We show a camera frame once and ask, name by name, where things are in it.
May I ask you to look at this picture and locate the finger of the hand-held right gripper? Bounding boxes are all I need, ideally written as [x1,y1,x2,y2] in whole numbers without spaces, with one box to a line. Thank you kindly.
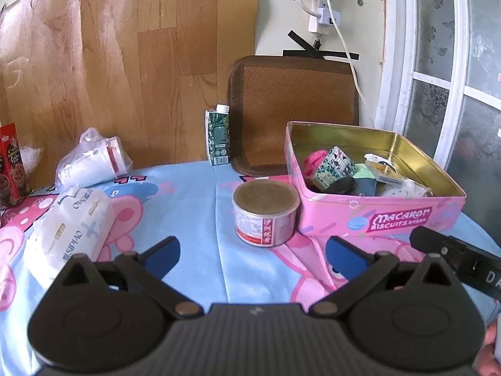
[410,225,467,269]

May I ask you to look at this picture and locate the light green cloth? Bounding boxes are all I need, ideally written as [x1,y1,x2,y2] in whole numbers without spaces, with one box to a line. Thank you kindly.
[350,164,378,183]

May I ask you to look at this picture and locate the black tape cross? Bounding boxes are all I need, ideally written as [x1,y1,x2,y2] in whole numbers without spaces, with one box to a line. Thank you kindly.
[282,29,360,62]

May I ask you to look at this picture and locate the plastic bag of paper cups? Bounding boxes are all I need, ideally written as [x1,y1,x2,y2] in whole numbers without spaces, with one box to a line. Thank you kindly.
[55,127,133,189]

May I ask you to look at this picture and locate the person's right hand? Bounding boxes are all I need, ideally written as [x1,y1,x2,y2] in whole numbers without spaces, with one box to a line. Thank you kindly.
[475,313,501,376]

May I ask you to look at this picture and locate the pink knitted cloth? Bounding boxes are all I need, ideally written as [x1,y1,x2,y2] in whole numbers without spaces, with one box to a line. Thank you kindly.
[304,151,333,181]

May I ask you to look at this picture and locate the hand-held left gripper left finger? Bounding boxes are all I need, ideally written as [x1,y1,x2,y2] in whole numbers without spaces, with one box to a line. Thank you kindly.
[59,236,205,319]

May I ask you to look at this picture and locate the clear smiley face packet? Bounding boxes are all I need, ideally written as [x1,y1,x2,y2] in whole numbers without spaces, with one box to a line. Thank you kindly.
[376,176,432,199]

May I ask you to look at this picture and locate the red snack box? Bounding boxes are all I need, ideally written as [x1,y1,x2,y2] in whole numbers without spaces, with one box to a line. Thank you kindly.
[0,123,31,209]

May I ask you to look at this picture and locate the green drink carton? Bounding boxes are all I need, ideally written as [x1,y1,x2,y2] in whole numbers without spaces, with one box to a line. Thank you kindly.
[205,104,231,166]

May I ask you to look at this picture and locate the white power cable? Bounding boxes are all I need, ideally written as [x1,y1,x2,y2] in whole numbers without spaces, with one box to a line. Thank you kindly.
[324,0,375,127]

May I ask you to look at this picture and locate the wood pattern board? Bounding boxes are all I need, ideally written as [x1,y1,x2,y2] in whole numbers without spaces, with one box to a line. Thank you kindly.
[0,0,259,189]

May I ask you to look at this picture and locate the white power strip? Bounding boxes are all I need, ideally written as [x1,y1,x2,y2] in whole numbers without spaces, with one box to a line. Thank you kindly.
[307,0,341,37]

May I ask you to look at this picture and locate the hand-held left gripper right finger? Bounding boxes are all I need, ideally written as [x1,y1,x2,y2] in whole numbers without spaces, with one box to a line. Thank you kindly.
[309,236,455,319]

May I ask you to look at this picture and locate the pink pig printed blanket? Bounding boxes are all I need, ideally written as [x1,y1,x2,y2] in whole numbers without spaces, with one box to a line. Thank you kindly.
[0,160,501,376]

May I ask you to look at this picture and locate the white window frame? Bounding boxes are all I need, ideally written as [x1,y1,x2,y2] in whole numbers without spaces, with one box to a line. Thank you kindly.
[376,0,501,243]

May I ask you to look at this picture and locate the brown woven seat mat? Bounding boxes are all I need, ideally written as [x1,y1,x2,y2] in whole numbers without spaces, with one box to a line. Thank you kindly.
[228,55,361,177]

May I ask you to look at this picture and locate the green patterned pouch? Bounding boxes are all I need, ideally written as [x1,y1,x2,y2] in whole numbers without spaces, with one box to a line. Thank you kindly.
[312,146,356,193]

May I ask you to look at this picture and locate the pink biscuit tin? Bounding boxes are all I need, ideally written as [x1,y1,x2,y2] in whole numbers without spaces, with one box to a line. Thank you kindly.
[285,121,467,238]

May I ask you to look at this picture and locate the black round item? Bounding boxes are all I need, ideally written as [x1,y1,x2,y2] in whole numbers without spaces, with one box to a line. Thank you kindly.
[325,177,358,196]

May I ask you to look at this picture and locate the round tin can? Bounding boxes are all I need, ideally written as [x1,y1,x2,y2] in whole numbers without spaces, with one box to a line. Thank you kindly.
[232,181,301,247]

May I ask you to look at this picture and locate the white packet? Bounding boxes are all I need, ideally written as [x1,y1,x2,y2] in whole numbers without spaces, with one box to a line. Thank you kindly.
[364,153,396,173]

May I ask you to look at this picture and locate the crumpled clear plastic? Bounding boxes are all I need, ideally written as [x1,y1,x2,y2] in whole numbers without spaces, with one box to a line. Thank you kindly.
[18,145,44,173]

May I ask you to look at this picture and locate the large white tissue pack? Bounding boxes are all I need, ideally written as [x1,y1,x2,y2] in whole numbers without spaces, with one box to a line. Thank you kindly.
[23,187,115,290]

